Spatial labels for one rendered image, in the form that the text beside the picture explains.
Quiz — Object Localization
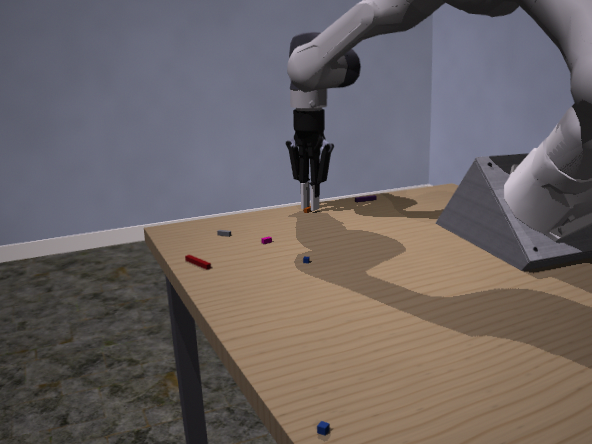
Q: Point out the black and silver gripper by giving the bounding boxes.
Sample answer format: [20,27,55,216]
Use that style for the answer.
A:
[286,109,334,211]

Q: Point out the purple rod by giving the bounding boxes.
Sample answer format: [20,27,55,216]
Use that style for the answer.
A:
[355,195,376,202]

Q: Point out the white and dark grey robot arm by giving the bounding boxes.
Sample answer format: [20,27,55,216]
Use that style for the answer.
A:
[287,0,592,242]

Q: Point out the red rod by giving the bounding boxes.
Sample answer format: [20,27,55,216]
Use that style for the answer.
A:
[185,255,211,270]

